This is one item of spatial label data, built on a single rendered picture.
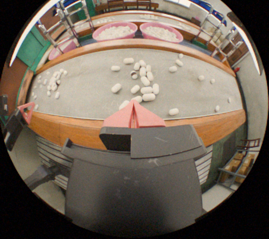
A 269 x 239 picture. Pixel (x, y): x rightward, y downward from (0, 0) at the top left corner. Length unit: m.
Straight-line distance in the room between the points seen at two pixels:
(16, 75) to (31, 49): 0.26
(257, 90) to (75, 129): 4.61
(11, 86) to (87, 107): 0.75
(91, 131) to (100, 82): 0.16
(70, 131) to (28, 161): 1.62
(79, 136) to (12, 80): 0.77
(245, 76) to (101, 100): 4.59
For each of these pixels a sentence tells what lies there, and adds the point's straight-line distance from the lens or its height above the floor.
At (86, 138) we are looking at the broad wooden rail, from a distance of 0.26.
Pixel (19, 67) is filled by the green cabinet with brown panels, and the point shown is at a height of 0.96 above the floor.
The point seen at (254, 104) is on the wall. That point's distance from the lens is 4.46.
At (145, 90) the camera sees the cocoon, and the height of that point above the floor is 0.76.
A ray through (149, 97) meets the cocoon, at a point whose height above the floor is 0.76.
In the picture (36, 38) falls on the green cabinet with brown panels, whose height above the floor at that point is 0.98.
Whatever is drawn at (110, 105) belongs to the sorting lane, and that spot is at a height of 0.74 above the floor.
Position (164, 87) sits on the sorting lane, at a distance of 0.28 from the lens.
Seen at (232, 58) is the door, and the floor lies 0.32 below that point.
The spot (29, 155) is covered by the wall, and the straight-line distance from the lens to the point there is 1.84.
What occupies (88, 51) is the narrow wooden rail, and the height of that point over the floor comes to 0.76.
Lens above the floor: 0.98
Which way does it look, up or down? 76 degrees down
